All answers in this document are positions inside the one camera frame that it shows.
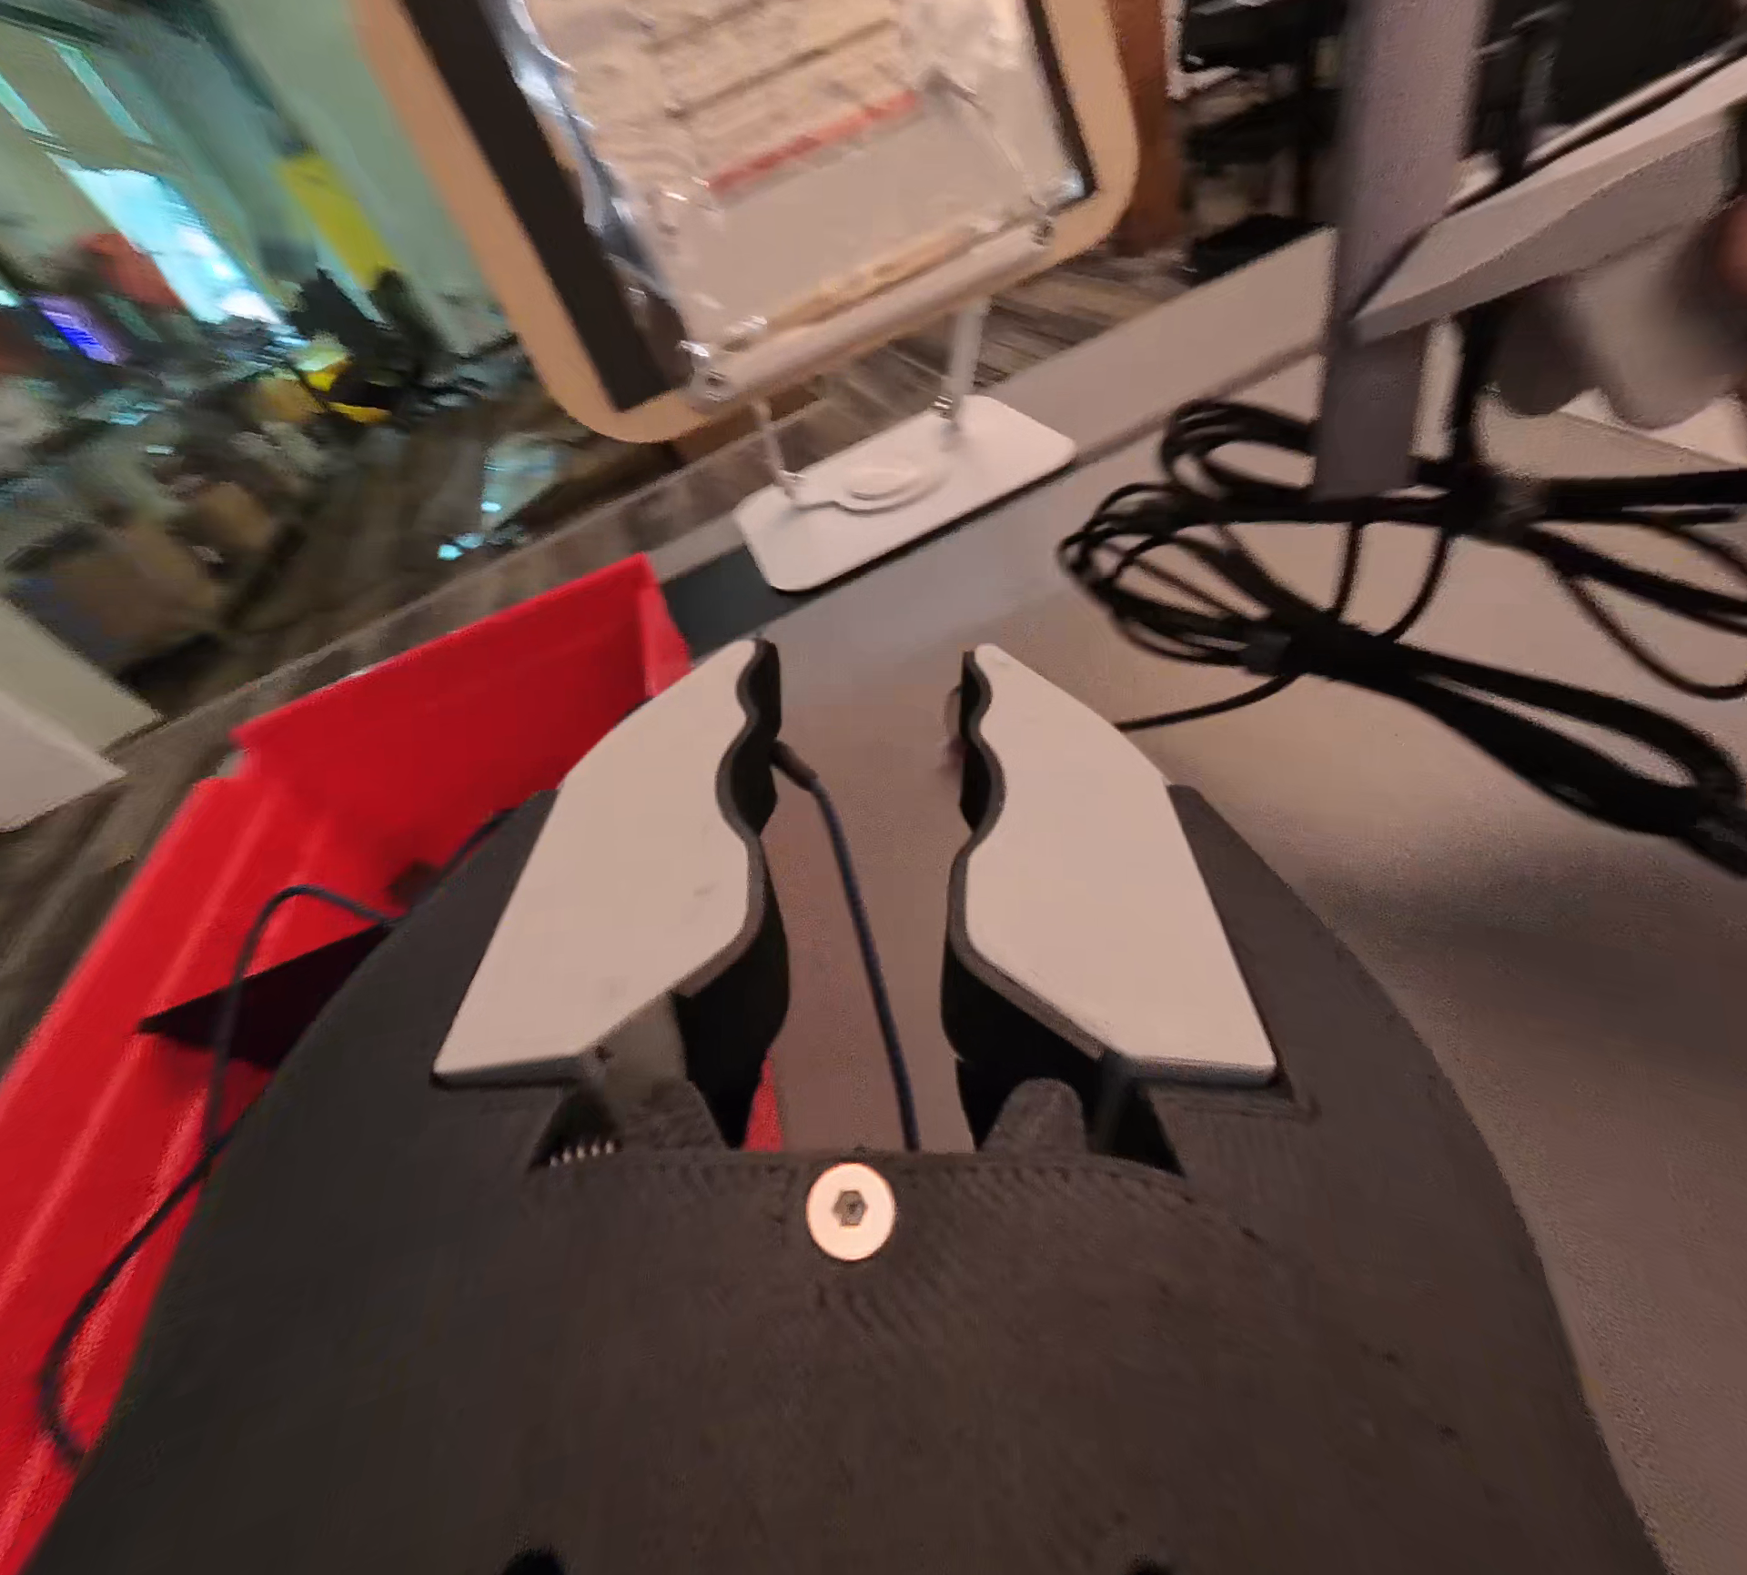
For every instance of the red plastic bin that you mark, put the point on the red plastic bin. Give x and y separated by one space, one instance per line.
409 756

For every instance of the white magnifier lamp base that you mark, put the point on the white magnifier lamp base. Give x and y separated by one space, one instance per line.
928 484

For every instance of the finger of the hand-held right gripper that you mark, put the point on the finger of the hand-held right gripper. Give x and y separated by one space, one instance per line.
1569 198
1404 169

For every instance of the wood-framed instruction board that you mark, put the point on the wood-framed instruction board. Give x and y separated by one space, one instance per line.
818 102

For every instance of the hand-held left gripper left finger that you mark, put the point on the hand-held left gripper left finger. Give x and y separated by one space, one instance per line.
614 894

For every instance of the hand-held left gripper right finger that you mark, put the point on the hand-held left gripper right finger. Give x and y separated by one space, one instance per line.
1105 906

